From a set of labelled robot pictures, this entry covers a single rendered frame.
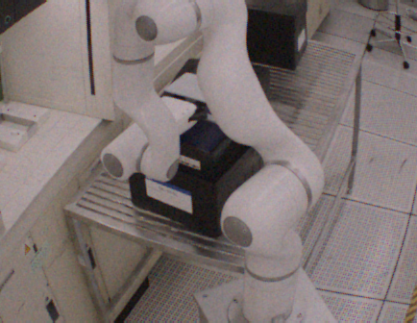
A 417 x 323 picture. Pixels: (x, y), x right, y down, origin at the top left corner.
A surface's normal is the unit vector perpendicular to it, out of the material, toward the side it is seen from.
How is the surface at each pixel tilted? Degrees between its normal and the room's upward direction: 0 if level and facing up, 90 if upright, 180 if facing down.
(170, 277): 0
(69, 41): 90
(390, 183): 0
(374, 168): 0
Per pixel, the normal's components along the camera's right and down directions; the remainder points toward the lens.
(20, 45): -0.41, 0.56
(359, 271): -0.04, -0.80
